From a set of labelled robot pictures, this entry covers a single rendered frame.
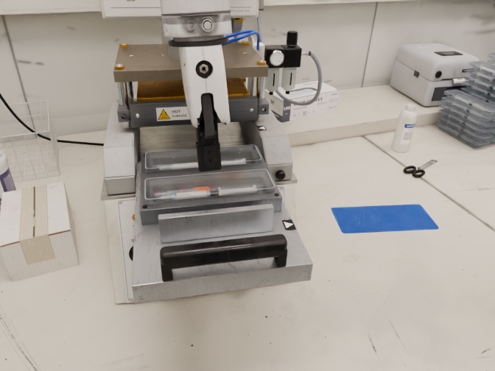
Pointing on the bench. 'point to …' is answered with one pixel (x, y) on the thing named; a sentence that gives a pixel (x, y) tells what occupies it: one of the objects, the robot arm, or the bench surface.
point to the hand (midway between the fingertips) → (208, 155)
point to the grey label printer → (429, 71)
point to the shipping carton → (37, 231)
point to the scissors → (418, 168)
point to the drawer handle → (222, 252)
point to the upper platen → (152, 92)
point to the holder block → (151, 213)
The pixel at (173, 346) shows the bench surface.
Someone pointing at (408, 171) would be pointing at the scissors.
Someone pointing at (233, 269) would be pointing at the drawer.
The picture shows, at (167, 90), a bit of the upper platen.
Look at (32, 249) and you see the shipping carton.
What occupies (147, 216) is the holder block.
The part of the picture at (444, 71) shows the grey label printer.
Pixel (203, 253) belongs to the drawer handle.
